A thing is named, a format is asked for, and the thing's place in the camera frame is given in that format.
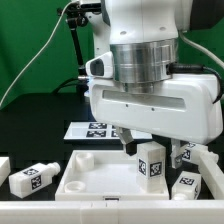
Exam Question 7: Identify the white obstacle fence front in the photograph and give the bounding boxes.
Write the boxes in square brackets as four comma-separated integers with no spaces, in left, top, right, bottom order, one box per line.
[0,200,224,224]

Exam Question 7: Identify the white square tabletop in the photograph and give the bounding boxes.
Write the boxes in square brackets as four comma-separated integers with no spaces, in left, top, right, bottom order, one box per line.
[55,150,169,201]

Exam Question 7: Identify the black cables at base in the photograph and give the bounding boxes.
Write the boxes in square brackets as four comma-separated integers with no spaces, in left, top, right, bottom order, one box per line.
[51,77,88,94]

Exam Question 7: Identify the white obstacle fence left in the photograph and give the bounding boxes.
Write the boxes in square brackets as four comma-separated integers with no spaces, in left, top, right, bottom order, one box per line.
[0,157,11,186]

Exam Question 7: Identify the white tag sheet base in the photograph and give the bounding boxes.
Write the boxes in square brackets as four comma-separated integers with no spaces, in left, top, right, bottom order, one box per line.
[63,121,154,142]

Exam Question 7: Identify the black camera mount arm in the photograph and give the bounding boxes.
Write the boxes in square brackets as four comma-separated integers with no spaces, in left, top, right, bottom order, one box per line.
[57,2,88,81]

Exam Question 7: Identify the white obstacle fence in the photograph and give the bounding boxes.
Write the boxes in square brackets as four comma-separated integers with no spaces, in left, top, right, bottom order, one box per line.
[198,155,224,200]
[0,200,224,224]
[0,157,11,186]

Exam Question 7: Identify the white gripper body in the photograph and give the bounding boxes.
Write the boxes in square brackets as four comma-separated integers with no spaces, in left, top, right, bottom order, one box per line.
[86,52,223,144]

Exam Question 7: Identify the white obstacle fence right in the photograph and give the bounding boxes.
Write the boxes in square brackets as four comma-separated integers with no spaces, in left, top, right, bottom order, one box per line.
[198,155,224,200]

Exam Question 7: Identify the white cable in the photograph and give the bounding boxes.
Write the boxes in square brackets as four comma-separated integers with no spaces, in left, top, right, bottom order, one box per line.
[0,0,83,108]

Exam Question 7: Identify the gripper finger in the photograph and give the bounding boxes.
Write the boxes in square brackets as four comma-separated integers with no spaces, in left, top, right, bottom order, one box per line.
[170,139,182,169]
[116,127,136,156]

